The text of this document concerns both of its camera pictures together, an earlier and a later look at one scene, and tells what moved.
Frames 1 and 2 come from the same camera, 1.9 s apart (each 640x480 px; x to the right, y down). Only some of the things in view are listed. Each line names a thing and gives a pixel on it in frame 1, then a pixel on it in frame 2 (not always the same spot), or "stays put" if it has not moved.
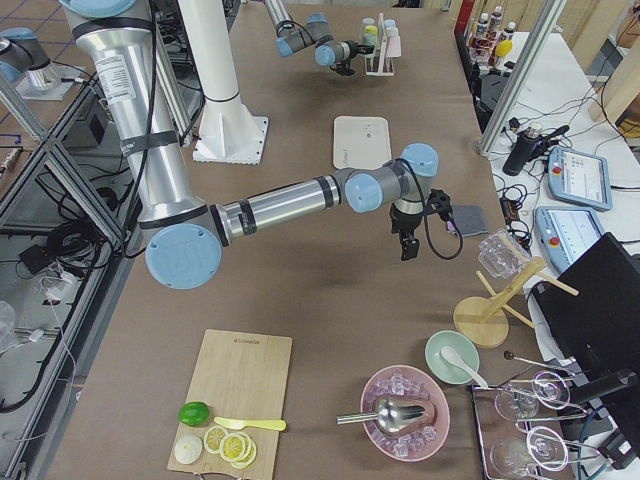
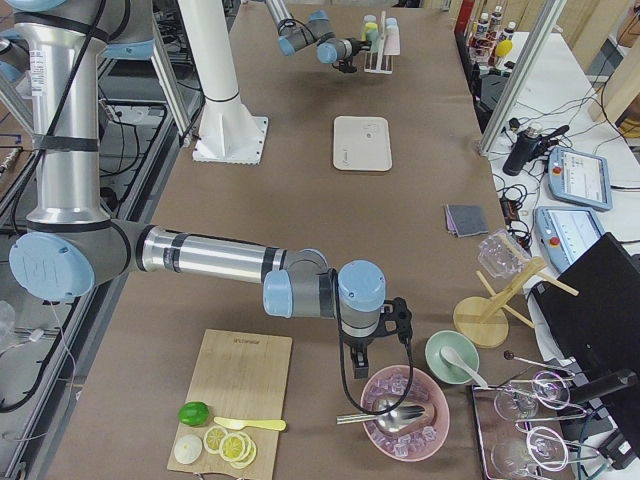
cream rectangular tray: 361,142 stays put
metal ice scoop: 390,415 stays put
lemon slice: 213,438 stays put
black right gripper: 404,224 to 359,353
